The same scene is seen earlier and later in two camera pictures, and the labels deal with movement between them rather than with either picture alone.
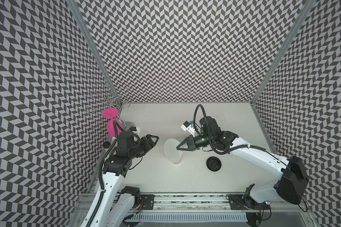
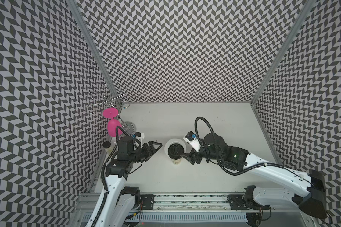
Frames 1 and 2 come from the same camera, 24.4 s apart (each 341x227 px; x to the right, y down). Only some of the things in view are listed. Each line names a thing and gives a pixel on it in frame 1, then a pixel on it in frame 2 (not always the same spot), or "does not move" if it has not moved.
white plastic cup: x=171 y=151 does not move
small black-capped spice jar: x=106 y=144 does not move
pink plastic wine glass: x=111 y=113 does not move
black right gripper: x=191 y=142 to x=188 y=157
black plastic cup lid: x=213 y=163 to x=174 y=150
